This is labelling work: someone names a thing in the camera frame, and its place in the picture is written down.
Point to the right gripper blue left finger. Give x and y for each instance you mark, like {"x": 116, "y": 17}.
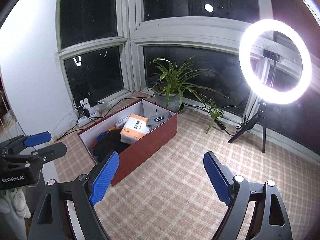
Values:
{"x": 51, "y": 218}

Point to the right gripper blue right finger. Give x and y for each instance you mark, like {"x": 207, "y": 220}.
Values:
{"x": 269, "y": 220}

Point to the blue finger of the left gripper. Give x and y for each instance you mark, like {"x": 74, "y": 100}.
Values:
{"x": 51, "y": 152}
{"x": 37, "y": 139}

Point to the black knit glove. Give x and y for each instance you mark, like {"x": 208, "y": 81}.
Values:
{"x": 108, "y": 143}

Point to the orange tissue pack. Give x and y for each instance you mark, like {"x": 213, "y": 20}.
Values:
{"x": 134, "y": 129}

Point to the grey wet wipe sachet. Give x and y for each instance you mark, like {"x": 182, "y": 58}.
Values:
{"x": 157, "y": 120}

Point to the blue face mask pack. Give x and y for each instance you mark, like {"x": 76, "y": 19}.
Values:
{"x": 121, "y": 123}

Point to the white gloved left hand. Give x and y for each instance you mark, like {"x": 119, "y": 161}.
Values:
{"x": 14, "y": 199}

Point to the white power strip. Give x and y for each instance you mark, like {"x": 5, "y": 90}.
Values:
{"x": 88, "y": 115}

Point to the red cardboard box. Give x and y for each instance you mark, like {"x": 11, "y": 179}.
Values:
{"x": 136, "y": 154}

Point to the small green plant shoot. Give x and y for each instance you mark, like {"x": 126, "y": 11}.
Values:
{"x": 209, "y": 106}

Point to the large potted green plant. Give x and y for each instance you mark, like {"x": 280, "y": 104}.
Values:
{"x": 175, "y": 80}

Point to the black webcam on window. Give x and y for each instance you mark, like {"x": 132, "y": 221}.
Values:
{"x": 271, "y": 55}

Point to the black inline cable switch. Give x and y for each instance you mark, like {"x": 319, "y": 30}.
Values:
{"x": 220, "y": 124}

